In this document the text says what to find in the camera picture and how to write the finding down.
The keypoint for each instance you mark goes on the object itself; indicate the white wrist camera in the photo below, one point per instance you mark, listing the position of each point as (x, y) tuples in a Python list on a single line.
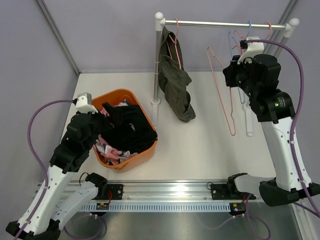
[(84, 104), (249, 50)]

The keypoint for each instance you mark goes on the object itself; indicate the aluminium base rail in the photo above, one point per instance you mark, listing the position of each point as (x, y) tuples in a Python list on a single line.
[(144, 191)]

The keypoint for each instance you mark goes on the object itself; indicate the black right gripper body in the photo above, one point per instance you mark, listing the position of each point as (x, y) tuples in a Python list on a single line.
[(239, 76)]

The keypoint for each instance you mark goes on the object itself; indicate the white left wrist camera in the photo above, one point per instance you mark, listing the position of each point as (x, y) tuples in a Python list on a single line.
[(84, 104)]

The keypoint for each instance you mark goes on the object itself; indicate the white slotted cable duct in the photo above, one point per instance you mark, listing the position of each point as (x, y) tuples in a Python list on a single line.
[(155, 207)]

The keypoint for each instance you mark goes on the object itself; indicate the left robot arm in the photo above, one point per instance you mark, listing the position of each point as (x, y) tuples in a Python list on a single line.
[(45, 218)]

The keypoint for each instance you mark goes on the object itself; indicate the pink shark print shorts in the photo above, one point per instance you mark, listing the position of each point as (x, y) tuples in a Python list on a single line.
[(111, 155)]

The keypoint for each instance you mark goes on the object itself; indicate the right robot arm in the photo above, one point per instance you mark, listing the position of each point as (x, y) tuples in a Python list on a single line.
[(275, 112)]

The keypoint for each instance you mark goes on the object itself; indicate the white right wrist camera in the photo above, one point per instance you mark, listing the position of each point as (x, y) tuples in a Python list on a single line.
[(249, 50)]

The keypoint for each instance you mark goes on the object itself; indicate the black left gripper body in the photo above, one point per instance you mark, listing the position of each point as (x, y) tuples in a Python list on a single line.
[(99, 125)]

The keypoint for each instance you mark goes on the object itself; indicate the white and steel clothes rack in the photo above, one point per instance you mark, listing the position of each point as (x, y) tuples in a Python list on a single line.
[(160, 21)]

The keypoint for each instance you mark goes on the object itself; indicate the blue wire hanger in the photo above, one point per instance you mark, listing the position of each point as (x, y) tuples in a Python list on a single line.
[(234, 44)]

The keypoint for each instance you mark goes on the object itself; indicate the olive green shorts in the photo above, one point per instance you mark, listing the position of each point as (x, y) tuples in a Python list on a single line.
[(173, 81)]

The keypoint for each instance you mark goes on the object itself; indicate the orange plastic laundry basket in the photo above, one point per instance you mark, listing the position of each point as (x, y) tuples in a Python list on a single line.
[(115, 97)]

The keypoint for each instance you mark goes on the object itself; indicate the black shorts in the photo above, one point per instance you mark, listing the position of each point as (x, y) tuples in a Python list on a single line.
[(135, 134)]

